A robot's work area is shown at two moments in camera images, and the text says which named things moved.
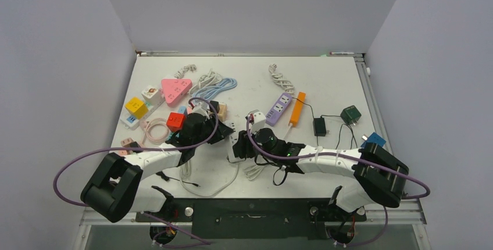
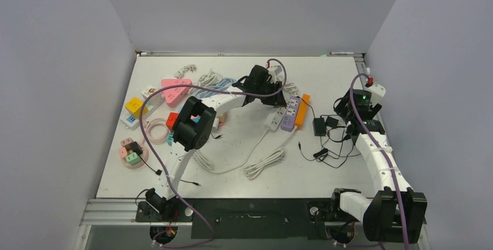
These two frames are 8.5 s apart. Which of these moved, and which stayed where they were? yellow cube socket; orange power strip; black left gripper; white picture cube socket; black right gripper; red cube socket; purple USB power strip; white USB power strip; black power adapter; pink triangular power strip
Moved: white USB power strip; purple USB power strip; black left gripper; orange power strip; black right gripper
Stayed: pink triangular power strip; yellow cube socket; white picture cube socket; red cube socket; black power adapter
